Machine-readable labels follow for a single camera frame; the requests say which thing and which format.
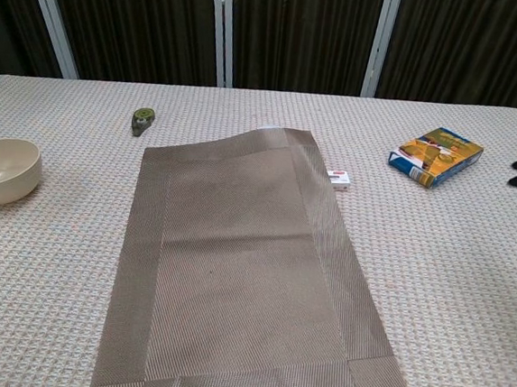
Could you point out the brown woven placemat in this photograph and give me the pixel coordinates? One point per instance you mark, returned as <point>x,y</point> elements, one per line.
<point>234,268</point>

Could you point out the beige plastic bowl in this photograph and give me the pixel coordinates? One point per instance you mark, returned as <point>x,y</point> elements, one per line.
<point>2,175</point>

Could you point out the blue and yellow snack box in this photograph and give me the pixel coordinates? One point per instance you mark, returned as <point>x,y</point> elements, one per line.
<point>438,157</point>

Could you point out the beige woven tablecloth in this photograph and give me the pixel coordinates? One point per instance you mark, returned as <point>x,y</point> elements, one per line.
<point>438,263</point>

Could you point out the small white cardboard box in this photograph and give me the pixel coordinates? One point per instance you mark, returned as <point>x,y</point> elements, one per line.
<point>342,180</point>

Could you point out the green correction tape dispenser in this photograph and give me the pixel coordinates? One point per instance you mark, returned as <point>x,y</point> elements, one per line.
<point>141,122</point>

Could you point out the dark pleated curtain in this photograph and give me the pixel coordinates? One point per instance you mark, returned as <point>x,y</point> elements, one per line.
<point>142,20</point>

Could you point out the white metal frame post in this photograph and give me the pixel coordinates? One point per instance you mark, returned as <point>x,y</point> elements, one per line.
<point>52,17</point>
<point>380,41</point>
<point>223,32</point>

